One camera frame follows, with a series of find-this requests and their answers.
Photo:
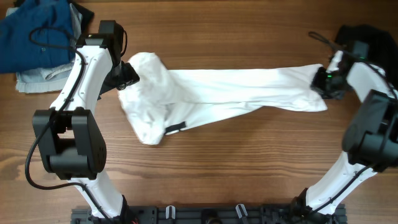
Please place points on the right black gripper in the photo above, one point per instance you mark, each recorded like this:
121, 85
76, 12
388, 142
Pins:
316, 85

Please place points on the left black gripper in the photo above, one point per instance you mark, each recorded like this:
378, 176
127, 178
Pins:
129, 77

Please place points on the white t-shirt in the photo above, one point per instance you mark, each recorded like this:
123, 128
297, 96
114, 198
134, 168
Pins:
164, 101

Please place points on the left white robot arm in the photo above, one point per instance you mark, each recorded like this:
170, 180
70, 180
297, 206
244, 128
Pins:
70, 142

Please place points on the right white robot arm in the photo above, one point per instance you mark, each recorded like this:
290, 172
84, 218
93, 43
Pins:
369, 146

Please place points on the black garment at right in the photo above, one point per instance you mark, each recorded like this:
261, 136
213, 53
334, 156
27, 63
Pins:
382, 47

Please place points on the folded light blue garment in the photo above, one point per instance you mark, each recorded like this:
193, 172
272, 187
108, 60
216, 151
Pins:
41, 80

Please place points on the folded blue shirt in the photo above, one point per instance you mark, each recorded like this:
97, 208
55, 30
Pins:
35, 36

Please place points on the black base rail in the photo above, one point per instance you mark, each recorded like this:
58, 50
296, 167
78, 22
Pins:
265, 214

